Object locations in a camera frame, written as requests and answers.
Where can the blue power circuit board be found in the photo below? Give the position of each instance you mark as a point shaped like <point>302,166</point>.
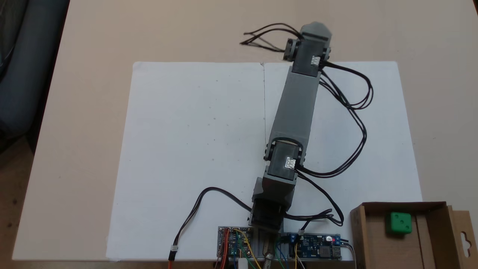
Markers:
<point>317,247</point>

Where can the green die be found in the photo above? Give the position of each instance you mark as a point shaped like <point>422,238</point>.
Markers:
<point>399,222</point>

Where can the green motor controller circuit board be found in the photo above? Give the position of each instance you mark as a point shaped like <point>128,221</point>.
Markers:
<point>235,243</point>

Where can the dark grey fabric chair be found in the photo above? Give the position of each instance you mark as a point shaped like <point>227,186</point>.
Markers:
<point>26,74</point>

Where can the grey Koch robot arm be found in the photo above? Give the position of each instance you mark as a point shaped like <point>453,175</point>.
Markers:
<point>295,108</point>

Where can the white paper sheet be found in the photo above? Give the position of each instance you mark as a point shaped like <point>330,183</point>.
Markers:
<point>175,149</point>
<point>384,142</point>

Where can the brown cardboard box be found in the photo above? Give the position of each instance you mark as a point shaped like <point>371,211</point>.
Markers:
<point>433,243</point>

